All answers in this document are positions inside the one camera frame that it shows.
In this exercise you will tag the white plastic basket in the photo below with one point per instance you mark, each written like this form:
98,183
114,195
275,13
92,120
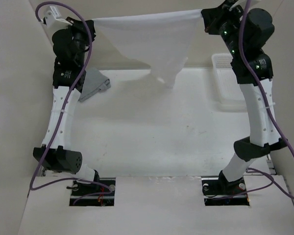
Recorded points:
228,90

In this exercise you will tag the grey folded tank top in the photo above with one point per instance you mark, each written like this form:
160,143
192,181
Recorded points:
95,82

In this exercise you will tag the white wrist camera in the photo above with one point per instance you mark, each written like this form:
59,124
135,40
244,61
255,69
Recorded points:
244,4
52,18

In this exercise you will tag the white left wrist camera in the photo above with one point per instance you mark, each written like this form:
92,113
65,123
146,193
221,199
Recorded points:
52,18

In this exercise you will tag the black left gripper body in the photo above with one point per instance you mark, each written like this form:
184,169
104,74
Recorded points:
81,35

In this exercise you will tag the white tank top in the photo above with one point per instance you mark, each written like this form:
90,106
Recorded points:
160,40

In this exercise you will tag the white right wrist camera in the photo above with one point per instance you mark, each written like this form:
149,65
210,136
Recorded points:
244,4

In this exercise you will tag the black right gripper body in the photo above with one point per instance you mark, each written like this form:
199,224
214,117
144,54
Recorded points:
226,23

